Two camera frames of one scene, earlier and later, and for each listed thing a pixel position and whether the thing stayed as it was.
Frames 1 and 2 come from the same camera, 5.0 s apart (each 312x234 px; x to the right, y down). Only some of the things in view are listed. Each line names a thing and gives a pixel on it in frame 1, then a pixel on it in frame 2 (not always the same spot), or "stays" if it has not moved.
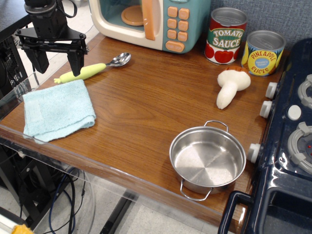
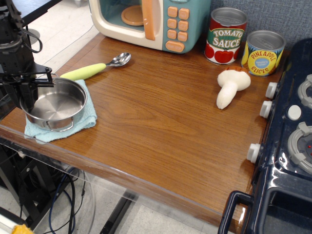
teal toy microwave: (182, 26) stays
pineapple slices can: (263, 52) stays
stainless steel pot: (208, 158) -> (56, 107)
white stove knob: (253, 152) stays
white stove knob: (265, 108) stays
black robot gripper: (51, 32) -> (21, 77)
